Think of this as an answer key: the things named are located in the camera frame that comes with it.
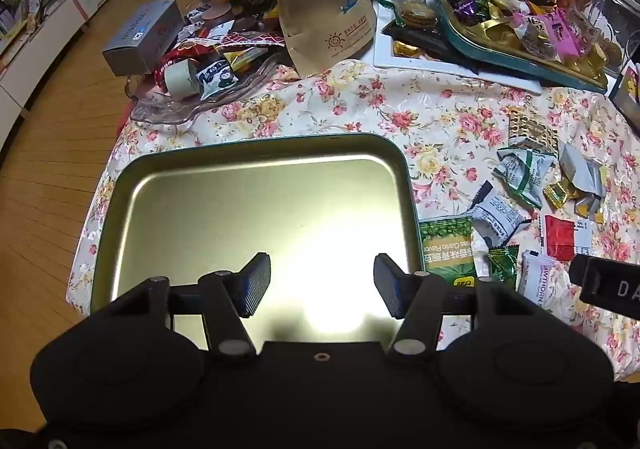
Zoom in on silver snack packet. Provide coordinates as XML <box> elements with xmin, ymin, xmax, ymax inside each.
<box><xmin>558</xmin><ymin>144</ymin><xmax>609</xmax><ymax>223</ymax></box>

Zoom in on white flat board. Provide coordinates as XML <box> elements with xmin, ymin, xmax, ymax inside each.
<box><xmin>374</xmin><ymin>0</ymin><xmax>544</xmax><ymax>96</ymax></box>

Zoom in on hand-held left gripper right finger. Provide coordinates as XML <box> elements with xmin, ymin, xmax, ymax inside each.
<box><xmin>373</xmin><ymin>252</ymin><xmax>542</xmax><ymax>361</ymax></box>

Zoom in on pink snack packet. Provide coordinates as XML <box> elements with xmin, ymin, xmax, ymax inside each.
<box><xmin>514</xmin><ymin>9</ymin><xmax>584</xmax><ymax>66</ymax></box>

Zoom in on dark flat snack packet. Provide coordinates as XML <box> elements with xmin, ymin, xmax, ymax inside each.
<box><xmin>381</xmin><ymin>20</ymin><xmax>482</xmax><ymax>66</ymax></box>

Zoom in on white strip snack packet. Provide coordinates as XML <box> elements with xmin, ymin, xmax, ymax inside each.
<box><xmin>516</xmin><ymin>250</ymin><xmax>572</xmax><ymax>303</ymax></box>

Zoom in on gold patterned snack packet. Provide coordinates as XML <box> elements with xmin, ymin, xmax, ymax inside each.
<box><xmin>506</xmin><ymin>108</ymin><xmax>559</xmax><ymax>156</ymax></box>

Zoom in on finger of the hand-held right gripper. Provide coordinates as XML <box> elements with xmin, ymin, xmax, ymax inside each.
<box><xmin>569</xmin><ymin>254</ymin><xmax>592</xmax><ymax>286</ymax></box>

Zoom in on brown paper pouch green zipper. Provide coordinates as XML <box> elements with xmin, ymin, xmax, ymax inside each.
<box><xmin>276</xmin><ymin>0</ymin><xmax>379</xmax><ymax>80</ymax></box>

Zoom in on floral tablecloth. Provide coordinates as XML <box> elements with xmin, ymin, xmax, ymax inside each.
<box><xmin>66</xmin><ymin>60</ymin><xmax>640</xmax><ymax>382</ymax></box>

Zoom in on white low cabinets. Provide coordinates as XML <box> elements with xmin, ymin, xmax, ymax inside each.
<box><xmin>0</xmin><ymin>0</ymin><xmax>128</xmax><ymax>140</ymax></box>

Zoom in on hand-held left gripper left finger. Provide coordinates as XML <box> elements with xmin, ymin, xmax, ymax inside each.
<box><xmin>106</xmin><ymin>252</ymin><xmax>272</xmax><ymax>361</ymax></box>

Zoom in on green white triangular snack packet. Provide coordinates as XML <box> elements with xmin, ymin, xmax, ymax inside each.
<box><xmin>492</xmin><ymin>136</ymin><xmax>557</xmax><ymax>210</ymax></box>

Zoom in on large clear glass jar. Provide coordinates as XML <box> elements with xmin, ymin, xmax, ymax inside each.
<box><xmin>581</xmin><ymin>0</ymin><xmax>640</xmax><ymax>76</ymax></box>

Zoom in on teal tin tray with candies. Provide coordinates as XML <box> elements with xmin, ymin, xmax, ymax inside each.
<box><xmin>426</xmin><ymin>0</ymin><xmax>612</xmax><ymax>96</ymax></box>

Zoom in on small green candy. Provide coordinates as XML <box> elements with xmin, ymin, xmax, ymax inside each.
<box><xmin>486</xmin><ymin>246</ymin><xmax>519</xmax><ymax>291</ymax></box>

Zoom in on black framed box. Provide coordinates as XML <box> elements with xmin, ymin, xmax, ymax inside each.
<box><xmin>608</xmin><ymin>63</ymin><xmax>640</xmax><ymax>130</ymax></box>

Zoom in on green-rimmed gold tin tray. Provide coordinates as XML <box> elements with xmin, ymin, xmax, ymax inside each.
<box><xmin>90</xmin><ymin>132</ymin><xmax>424</xmax><ymax>346</ymax></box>

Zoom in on green pea snack packet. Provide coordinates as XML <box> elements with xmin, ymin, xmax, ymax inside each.
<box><xmin>419</xmin><ymin>216</ymin><xmax>475</xmax><ymax>288</ymax></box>

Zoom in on white grey snack packet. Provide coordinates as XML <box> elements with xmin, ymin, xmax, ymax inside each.
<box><xmin>471</xmin><ymin>181</ymin><xmax>534</xmax><ymax>251</ymax></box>

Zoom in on red white snack packet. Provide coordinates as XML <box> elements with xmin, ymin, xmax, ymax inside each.
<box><xmin>541</xmin><ymin>214</ymin><xmax>597</xmax><ymax>264</ymax></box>

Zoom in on clear glass dish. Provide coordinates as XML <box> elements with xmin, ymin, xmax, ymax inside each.
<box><xmin>124</xmin><ymin>51</ymin><xmax>282</xmax><ymax>126</ymax></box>

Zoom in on grey cardboard box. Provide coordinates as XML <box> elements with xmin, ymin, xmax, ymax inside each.
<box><xmin>102</xmin><ymin>0</ymin><xmax>185</xmax><ymax>78</ymax></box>

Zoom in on pile of mixed snack packets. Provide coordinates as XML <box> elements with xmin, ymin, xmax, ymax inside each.
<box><xmin>154</xmin><ymin>3</ymin><xmax>287</xmax><ymax>102</ymax></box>

